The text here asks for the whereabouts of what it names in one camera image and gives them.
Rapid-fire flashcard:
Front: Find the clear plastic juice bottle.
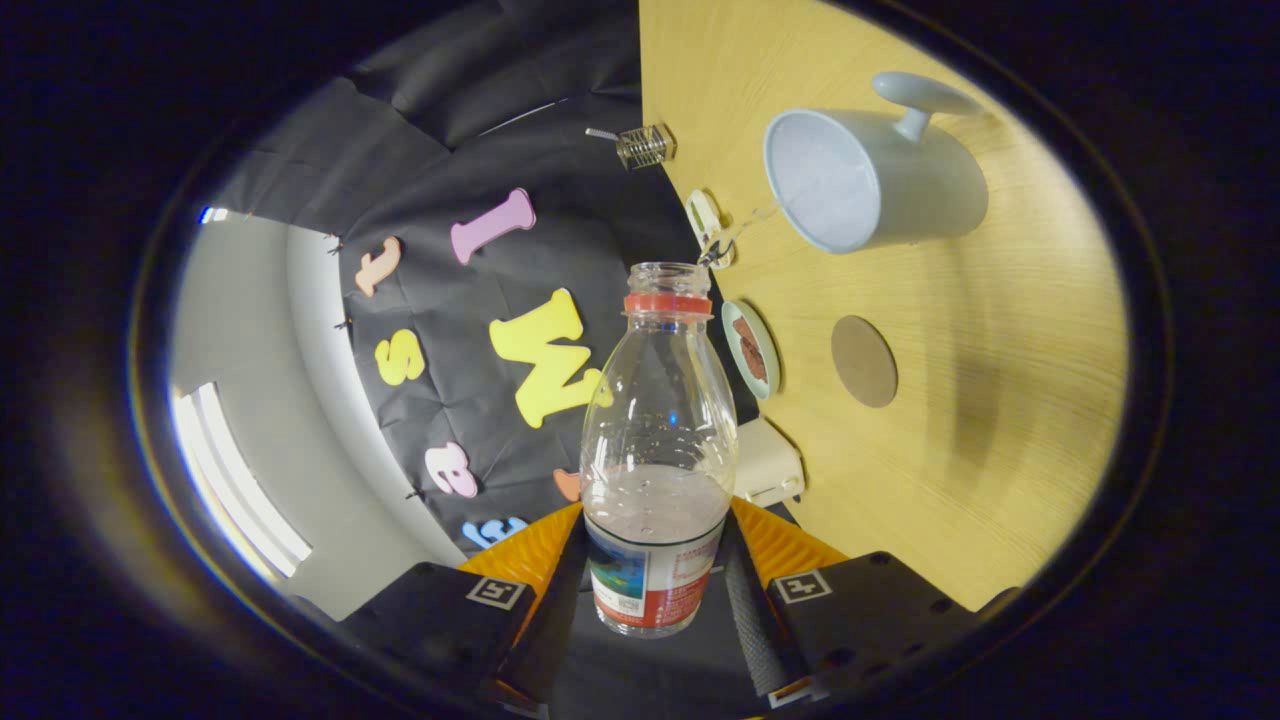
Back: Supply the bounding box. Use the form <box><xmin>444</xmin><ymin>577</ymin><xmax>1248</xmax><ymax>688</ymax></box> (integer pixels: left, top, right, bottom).
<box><xmin>580</xmin><ymin>262</ymin><xmax>739</xmax><ymax>638</ymax></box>

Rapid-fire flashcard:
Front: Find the pale green plate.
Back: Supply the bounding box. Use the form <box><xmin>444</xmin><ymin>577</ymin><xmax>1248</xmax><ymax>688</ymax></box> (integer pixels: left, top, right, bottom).
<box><xmin>721</xmin><ymin>299</ymin><xmax>782</xmax><ymax>401</ymax></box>

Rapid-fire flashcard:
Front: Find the white divided dish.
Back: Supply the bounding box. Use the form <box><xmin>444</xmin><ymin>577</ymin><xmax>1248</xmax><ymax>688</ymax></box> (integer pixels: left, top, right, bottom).
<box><xmin>686</xmin><ymin>189</ymin><xmax>735</xmax><ymax>270</ymax></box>

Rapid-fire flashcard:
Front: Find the wooden table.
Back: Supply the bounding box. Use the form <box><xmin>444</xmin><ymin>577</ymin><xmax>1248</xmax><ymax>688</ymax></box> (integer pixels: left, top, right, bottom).
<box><xmin>638</xmin><ymin>0</ymin><xmax>1129</xmax><ymax>613</ymax></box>

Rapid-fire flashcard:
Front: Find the white cup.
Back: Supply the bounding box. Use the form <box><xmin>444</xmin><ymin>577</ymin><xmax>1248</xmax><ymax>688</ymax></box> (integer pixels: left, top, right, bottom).
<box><xmin>763</xmin><ymin>71</ymin><xmax>990</xmax><ymax>255</ymax></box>

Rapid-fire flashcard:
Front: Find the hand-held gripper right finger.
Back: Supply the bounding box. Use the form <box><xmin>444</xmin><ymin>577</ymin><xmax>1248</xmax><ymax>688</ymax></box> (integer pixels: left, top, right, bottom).
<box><xmin>720</xmin><ymin>497</ymin><xmax>979</xmax><ymax>707</ymax></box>

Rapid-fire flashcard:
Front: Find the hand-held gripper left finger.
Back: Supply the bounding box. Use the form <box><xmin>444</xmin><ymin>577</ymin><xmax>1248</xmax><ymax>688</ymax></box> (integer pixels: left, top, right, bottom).
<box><xmin>342</xmin><ymin>503</ymin><xmax>588</xmax><ymax>707</ymax></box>

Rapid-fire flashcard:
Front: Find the white toaster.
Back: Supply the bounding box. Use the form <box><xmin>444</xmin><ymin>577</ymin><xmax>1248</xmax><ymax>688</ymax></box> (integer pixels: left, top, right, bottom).
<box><xmin>735</xmin><ymin>417</ymin><xmax>806</xmax><ymax>509</ymax></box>

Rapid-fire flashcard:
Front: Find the black backdrop cloth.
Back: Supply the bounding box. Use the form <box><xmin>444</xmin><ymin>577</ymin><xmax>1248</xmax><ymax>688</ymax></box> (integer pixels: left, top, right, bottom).
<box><xmin>215</xmin><ymin>0</ymin><xmax>801</xmax><ymax>701</ymax></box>

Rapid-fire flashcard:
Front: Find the round brown coaster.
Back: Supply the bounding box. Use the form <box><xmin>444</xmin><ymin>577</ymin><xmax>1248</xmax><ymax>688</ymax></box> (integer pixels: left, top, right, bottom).
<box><xmin>831</xmin><ymin>315</ymin><xmax>899</xmax><ymax>409</ymax></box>

